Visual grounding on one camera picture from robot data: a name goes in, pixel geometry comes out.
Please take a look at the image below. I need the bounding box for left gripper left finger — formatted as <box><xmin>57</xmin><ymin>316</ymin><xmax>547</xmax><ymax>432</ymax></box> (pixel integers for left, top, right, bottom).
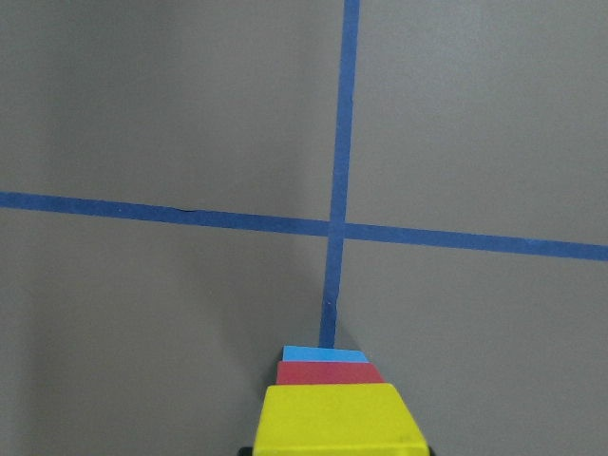
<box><xmin>237</xmin><ymin>446</ymin><xmax>253</xmax><ymax>456</ymax></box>

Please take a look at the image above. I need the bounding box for yellow wooden block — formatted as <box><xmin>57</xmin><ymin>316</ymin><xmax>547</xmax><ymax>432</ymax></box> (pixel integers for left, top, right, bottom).
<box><xmin>253</xmin><ymin>383</ymin><xmax>430</xmax><ymax>455</ymax></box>

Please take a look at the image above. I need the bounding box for red wooden block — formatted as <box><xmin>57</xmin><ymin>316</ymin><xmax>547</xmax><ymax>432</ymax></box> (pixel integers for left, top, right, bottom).
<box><xmin>276</xmin><ymin>361</ymin><xmax>385</xmax><ymax>386</ymax></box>

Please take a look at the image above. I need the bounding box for blue wooden block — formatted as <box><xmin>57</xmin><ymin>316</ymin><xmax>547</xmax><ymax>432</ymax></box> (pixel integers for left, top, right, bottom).
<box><xmin>281</xmin><ymin>346</ymin><xmax>369</xmax><ymax>363</ymax></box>

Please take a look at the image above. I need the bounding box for brown paper table cover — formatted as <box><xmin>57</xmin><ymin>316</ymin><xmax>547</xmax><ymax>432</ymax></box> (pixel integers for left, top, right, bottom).
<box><xmin>1</xmin><ymin>1</ymin><xmax>607</xmax><ymax>455</ymax></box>

